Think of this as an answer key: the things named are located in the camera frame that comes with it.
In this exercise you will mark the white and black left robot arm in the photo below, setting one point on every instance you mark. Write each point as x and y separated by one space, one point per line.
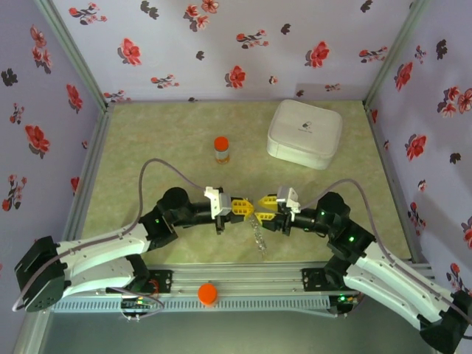
99 250

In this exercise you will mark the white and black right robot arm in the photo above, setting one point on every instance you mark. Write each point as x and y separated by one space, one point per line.
387 280

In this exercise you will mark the orange-capped small bottle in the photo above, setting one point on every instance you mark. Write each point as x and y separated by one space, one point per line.
221 151

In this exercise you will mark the white zippered pouch case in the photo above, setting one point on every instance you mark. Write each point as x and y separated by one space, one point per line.
302 136

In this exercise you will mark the orange round button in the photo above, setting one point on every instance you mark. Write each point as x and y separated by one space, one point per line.
207 293

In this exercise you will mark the small circuit board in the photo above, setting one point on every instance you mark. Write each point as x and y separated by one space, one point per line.
344 300
136 303

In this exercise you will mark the grey aluminium frame rail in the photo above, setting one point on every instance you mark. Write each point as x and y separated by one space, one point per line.
384 155
88 173

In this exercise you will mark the grey aluminium frame post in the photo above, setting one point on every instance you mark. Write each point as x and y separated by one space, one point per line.
71 51
397 51
31 335

